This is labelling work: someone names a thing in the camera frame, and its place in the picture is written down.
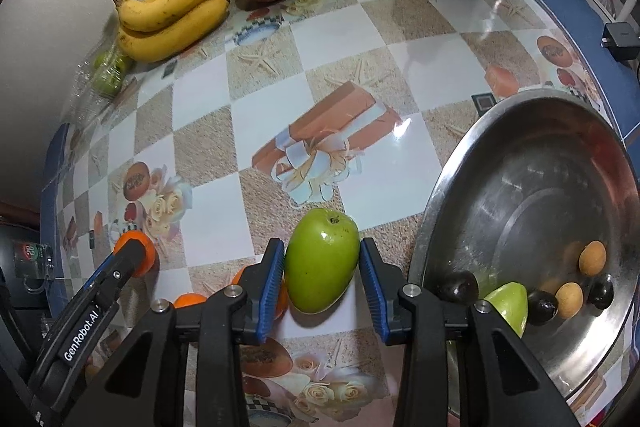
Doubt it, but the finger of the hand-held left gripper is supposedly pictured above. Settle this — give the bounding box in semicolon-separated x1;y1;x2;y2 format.
80;237;147;308

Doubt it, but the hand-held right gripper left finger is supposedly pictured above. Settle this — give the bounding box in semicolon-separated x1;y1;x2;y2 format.
87;237;287;427

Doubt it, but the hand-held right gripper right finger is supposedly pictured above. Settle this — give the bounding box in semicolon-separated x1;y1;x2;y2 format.
359;237;581;427

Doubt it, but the small orange tangerine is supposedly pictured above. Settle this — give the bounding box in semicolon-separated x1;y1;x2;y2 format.
112;231;157;279
232;266;290;320
172;293;208;310

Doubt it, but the green mango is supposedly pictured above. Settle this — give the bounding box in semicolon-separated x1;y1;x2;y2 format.
284;208;362;314

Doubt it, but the dark round fruit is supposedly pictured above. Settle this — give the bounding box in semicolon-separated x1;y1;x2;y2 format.
587;279;615;310
440;270;480;305
526;289;559;327

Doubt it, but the green jujube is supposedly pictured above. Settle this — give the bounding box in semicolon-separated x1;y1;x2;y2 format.
482;282;529;339

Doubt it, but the large steel bowl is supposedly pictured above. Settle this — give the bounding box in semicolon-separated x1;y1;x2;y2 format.
407;86;640;418

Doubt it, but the brown longan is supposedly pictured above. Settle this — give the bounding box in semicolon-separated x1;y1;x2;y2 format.
578;241;608;277
554;282;585;319

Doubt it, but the clear labelled bottle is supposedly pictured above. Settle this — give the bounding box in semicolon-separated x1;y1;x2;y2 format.
12;241;55;280

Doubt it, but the clear plastic bag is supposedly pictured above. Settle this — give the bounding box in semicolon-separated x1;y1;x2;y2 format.
65;42;138;128

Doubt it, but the small green fruit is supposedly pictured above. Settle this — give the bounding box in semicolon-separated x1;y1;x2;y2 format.
92;52;132;96

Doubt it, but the blue plaid tablecloth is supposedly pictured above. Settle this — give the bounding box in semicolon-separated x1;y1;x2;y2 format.
487;0;640;142

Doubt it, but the black charger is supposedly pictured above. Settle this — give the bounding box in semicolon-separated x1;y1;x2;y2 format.
600;22;640;62

